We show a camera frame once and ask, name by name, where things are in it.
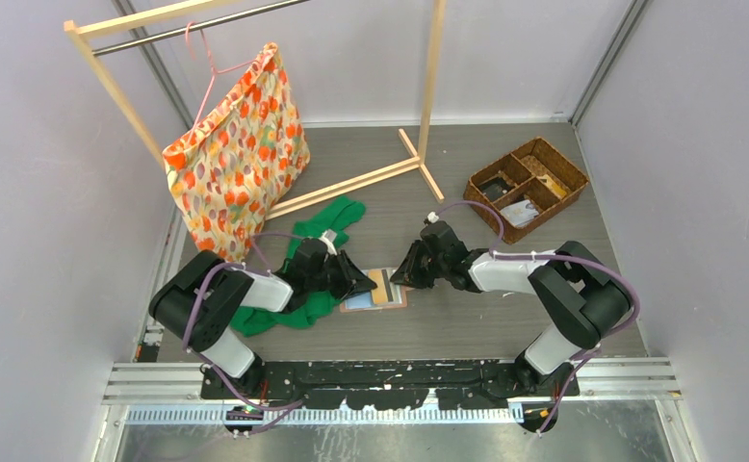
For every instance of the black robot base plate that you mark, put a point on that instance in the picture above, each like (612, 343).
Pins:
(387, 385)

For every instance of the floral orange tote bag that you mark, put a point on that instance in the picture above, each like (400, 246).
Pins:
(227, 173)

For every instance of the wooden clothes rack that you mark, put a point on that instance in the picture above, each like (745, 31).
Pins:
(81, 37)

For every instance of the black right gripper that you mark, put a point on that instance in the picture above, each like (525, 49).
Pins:
(408, 274)

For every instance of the pink leather card holder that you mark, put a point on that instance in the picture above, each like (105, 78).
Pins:
(363, 302)

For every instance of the green cloth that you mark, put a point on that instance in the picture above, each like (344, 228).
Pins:
(311, 298)

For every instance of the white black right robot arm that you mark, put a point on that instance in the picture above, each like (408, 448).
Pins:
(584, 300)

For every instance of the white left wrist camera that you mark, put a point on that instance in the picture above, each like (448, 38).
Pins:
(328, 237)

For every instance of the black card in basket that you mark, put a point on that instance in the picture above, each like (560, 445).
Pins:
(496, 187)

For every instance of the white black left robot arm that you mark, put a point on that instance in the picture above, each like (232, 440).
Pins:
(200, 300)

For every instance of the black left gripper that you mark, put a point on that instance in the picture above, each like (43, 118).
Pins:
(352, 280)

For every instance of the white card in basket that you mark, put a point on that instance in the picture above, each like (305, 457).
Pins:
(520, 214)

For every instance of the aluminium frame rail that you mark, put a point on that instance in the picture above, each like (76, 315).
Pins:
(169, 393)

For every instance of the gold striped credit card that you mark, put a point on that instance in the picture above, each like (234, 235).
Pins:
(385, 292)

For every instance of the woven wicker divided basket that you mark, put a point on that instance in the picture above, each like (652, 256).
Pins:
(521, 166)

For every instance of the tan card in basket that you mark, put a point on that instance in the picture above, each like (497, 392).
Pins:
(551, 184)

